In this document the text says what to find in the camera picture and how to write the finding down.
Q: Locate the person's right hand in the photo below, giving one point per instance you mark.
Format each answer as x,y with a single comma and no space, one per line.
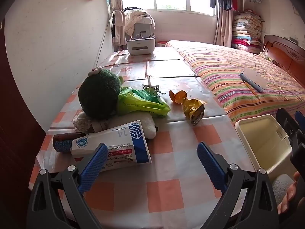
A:
289,195

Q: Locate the floral patterned cloth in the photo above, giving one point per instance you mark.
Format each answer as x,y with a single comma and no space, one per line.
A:
266,57

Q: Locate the yellow pencil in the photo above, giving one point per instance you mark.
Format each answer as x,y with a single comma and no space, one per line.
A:
251,89

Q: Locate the cream plastic bin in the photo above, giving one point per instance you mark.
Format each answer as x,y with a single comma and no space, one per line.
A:
262,140

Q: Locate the green broccoli plush toy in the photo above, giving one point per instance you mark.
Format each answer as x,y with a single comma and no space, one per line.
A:
99,95

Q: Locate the grey fuzzy cloth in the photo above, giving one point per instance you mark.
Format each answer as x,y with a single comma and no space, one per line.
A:
281,186

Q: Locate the pale blue pencil case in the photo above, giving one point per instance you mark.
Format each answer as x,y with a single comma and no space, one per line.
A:
255,78

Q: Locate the grey standing appliance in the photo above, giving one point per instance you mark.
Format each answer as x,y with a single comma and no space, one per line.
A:
145,27

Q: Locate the yellow snack bag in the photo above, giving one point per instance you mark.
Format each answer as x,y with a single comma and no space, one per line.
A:
193,109

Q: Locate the wooden bed headboard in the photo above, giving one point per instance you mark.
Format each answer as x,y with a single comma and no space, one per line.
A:
286,57

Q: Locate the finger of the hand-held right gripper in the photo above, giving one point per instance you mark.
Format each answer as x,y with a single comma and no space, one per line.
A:
288,126
301,121

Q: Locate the small grey object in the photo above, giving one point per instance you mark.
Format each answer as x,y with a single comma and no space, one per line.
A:
293,40

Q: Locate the brown bottle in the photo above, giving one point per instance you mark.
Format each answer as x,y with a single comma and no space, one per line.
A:
64,139

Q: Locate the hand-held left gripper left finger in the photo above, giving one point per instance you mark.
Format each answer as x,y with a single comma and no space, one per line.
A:
94,164

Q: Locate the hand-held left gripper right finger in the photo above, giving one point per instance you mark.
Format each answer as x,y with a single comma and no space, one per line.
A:
211,167

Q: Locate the white plush toy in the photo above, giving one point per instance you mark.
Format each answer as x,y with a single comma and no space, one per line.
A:
149,128

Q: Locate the white and blue carton box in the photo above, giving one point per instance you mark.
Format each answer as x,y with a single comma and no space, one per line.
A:
128,145

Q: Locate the red container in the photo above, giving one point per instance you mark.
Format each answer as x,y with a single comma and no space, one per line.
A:
162,44

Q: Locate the orange peel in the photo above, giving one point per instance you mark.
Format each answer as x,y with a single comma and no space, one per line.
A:
177,97

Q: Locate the green plastic bag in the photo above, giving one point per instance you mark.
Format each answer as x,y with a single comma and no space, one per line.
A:
143,105

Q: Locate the stack of folded quilts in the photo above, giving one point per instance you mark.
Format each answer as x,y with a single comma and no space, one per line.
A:
246,31

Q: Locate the orange checkered tablecloth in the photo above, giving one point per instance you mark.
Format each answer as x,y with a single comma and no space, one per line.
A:
166,195

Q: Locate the white utensil holder box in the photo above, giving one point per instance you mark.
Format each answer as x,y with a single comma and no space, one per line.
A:
140,46

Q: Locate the polka-dot cloth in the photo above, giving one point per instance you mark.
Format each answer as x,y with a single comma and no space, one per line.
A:
133,19

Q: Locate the striped bed blanket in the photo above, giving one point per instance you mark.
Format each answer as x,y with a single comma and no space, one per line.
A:
226,81

